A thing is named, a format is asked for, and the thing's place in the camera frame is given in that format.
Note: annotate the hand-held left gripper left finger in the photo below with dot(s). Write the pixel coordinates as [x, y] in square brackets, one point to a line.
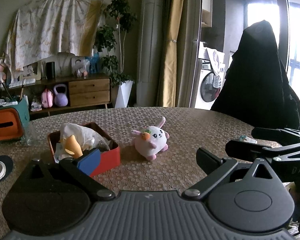
[90, 160]

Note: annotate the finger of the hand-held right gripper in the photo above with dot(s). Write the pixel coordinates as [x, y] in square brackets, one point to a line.
[270, 132]
[240, 148]

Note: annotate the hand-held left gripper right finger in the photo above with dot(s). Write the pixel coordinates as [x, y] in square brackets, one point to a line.
[208, 160]

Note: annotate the red tin box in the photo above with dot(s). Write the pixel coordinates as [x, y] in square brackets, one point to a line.
[110, 158]

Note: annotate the yellow rubber toy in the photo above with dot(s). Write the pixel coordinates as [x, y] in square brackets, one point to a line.
[73, 147]

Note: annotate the white plush bunny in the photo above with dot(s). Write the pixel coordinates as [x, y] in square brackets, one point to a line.
[152, 142]

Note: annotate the white crumpled packaging pile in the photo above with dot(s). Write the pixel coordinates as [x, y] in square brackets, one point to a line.
[247, 138]

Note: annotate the lace patterned tablecloth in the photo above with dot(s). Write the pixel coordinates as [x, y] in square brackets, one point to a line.
[190, 130]

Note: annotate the black cloth covered chair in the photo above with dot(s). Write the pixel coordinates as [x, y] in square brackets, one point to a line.
[257, 80]

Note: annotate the clear glass jar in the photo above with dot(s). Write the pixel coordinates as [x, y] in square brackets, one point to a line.
[31, 135]

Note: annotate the purple kettlebell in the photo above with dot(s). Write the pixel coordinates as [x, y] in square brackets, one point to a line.
[61, 100]

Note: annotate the white washing machine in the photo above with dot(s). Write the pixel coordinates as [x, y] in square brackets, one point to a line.
[210, 87]

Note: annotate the wooden sideboard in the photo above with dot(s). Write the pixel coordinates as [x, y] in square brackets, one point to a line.
[90, 92]

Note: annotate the white angular planter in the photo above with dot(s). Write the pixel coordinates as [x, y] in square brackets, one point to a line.
[123, 95]

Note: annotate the pink toy case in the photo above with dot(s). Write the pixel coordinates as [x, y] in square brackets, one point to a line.
[47, 100]

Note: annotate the stack of small books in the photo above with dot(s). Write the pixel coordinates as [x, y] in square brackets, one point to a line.
[36, 106]

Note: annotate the white garment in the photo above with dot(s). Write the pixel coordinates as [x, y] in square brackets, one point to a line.
[216, 60]

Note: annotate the blue plastic toy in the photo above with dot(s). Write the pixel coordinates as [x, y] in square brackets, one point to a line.
[93, 63]

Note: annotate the black speaker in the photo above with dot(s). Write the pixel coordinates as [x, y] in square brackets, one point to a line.
[50, 70]

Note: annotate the white shell shaped lamp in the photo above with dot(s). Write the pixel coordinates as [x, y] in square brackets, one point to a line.
[65, 63]

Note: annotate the yellow curtain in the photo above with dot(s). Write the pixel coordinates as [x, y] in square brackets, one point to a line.
[170, 67]

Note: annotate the white tube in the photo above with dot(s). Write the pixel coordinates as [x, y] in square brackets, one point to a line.
[5, 103]

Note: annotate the white keyboard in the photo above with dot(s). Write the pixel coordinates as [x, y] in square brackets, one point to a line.
[22, 82]

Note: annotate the long white tipped brush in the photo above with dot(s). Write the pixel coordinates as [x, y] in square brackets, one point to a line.
[6, 90]

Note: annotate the grey covered air conditioner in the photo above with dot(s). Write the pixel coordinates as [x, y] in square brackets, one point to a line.
[150, 55]

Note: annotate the tall green potted tree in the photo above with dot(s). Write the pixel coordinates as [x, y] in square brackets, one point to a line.
[107, 37]

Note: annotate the pink haired doll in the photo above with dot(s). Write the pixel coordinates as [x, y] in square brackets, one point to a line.
[1, 72]

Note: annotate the yellow striped cloth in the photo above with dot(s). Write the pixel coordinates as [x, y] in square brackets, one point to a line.
[90, 30]

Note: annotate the pale patterned sheet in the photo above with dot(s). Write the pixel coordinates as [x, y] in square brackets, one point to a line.
[47, 25]

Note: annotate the cream photo frame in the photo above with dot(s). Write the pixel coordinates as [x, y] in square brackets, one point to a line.
[31, 72]

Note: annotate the white wall cabinet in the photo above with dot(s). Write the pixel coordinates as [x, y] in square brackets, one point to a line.
[207, 5]

